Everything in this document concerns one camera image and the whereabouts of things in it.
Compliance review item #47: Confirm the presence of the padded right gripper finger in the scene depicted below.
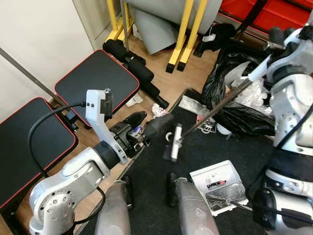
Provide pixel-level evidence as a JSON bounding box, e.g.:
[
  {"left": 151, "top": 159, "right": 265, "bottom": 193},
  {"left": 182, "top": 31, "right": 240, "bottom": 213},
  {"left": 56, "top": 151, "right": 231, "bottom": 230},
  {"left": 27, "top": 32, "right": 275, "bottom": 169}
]
[{"left": 269, "top": 27, "right": 288, "bottom": 48}]

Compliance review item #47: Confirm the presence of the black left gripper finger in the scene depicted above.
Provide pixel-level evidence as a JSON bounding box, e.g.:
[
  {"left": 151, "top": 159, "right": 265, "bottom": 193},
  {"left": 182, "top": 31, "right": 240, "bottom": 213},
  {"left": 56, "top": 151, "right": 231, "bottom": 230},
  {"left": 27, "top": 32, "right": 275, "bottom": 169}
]
[
  {"left": 145, "top": 114, "right": 175, "bottom": 141},
  {"left": 125, "top": 111, "right": 147, "bottom": 129}
]

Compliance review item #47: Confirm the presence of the metal broom with white grip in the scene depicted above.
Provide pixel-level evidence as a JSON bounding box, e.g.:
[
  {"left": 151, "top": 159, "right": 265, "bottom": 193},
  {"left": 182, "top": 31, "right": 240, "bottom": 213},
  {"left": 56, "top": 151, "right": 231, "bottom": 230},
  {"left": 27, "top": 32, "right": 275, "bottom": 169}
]
[{"left": 163, "top": 58, "right": 270, "bottom": 163}]

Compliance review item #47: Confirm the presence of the white dustpan with metal handle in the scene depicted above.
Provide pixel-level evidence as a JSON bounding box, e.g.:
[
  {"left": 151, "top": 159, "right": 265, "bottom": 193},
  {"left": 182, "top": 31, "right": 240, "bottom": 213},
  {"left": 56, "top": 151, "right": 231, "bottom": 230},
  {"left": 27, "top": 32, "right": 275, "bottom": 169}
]
[{"left": 189, "top": 160, "right": 256, "bottom": 217}]

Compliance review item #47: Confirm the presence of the black floor mat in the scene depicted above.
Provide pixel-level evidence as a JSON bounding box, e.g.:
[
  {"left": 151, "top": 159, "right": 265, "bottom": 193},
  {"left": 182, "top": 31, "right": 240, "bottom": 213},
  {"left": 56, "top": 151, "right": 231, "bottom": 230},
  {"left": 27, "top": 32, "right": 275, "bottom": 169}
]
[{"left": 78, "top": 88, "right": 274, "bottom": 235}]

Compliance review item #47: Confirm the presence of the crumpled pink white paper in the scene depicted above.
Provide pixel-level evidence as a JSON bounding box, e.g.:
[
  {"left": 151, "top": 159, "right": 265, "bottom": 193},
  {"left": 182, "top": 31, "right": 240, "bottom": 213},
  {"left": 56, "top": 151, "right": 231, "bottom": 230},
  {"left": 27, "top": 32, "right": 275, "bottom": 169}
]
[{"left": 151, "top": 103, "right": 170, "bottom": 119}]

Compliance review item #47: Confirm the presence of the red folding table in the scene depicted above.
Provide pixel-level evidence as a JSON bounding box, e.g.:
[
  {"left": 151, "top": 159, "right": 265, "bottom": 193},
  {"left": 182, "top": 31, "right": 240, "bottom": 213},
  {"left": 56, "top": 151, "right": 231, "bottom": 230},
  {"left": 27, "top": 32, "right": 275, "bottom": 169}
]
[{"left": 218, "top": 0, "right": 313, "bottom": 36}]

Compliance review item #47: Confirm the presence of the silver foil wrapper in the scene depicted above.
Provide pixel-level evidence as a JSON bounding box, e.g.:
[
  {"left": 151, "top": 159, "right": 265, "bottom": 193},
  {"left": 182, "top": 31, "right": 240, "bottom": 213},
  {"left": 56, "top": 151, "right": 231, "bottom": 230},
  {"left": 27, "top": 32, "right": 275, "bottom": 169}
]
[{"left": 178, "top": 94, "right": 212, "bottom": 117}]

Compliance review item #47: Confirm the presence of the black foam bench roller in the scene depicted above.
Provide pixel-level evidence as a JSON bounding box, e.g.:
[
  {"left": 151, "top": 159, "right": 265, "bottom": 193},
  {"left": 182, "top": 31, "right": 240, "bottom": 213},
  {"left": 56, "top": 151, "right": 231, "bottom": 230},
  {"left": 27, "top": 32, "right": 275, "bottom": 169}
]
[{"left": 102, "top": 39, "right": 170, "bottom": 110}]

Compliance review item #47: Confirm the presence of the short black red-trimmed bench pad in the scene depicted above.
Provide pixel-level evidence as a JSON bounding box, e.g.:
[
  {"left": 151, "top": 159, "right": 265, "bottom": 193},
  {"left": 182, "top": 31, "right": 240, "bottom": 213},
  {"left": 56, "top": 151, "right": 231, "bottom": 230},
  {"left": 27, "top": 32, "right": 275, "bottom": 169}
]
[{"left": 53, "top": 49, "right": 141, "bottom": 129}]

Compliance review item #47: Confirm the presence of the black bag with white tag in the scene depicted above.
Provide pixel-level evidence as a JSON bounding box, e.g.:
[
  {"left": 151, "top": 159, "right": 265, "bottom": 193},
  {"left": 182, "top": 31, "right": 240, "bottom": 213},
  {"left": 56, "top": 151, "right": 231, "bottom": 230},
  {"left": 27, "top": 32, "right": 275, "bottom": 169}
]
[{"left": 195, "top": 22, "right": 236, "bottom": 57}]

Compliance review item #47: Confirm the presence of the grey robot left leg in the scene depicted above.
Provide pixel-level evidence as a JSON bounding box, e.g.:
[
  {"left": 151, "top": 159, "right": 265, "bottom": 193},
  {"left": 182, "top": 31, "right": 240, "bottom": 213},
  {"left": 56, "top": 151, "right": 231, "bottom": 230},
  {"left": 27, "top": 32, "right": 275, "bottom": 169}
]
[{"left": 94, "top": 177, "right": 134, "bottom": 235}]

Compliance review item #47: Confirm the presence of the grey robot leg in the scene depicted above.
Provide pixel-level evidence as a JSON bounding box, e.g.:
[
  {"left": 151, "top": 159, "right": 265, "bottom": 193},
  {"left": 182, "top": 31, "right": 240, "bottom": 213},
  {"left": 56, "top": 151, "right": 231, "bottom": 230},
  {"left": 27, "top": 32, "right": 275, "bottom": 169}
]
[
  {"left": 168, "top": 172, "right": 222, "bottom": 235},
  {"left": 94, "top": 177, "right": 134, "bottom": 235}
]

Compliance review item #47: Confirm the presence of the grey robot right leg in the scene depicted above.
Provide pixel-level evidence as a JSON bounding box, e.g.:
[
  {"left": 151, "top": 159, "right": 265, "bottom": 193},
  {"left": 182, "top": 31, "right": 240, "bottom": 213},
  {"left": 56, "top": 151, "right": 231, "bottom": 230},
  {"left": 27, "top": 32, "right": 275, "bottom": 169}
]
[{"left": 168, "top": 172, "right": 222, "bottom": 235}]

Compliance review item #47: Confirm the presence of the grey rolled mat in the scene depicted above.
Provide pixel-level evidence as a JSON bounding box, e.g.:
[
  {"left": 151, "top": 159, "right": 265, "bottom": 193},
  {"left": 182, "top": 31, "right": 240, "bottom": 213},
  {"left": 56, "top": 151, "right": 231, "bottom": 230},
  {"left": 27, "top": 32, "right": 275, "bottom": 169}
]
[{"left": 125, "top": 0, "right": 222, "bottom": 55}]

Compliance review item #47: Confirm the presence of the long black red-trimmed bench pad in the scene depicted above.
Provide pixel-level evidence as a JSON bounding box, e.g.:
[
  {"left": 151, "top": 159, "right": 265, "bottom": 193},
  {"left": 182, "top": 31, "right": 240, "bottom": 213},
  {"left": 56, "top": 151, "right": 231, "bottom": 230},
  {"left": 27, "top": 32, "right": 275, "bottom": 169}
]
[{"left": 0, "top": 96, "right": 79, "bottom": 211}]

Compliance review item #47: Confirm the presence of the metal clothes rack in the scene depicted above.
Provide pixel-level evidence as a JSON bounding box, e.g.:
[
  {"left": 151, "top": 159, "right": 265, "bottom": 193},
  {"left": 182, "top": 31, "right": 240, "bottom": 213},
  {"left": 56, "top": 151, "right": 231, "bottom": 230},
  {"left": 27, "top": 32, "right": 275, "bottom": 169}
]
[{"left": 0, "top": 47, "right": 64, "bottom": 106}]

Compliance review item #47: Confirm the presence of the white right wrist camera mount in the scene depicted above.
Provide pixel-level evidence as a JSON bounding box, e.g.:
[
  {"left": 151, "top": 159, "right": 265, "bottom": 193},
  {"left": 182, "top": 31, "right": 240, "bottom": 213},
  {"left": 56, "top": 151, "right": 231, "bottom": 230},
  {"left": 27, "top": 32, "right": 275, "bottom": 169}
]
[{"left": 267, "top": 27, "right": 313, "bottom": 74}]

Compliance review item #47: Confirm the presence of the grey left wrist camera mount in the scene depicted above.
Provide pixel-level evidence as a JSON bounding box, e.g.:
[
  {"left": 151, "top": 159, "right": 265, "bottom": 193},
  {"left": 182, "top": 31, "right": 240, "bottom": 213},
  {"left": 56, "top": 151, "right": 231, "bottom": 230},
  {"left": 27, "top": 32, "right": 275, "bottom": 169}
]
[{"left": 85, "top": 89, "right": 130, "bottom": 165}]

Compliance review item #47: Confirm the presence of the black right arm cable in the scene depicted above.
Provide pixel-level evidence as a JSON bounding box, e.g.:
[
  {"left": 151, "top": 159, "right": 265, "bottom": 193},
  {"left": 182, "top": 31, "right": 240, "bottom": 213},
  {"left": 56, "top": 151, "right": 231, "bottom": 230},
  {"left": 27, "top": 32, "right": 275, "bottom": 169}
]
[{"left": 246, "top": 103, "right": 313, "bottom": 226}]

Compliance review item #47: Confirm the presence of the yellow metal frame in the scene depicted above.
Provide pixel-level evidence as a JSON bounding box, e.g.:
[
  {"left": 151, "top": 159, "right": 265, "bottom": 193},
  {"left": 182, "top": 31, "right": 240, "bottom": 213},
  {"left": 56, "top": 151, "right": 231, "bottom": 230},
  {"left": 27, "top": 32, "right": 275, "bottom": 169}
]
[{"left": 106, "top": 0, "right": 209, "bottom": 74}]

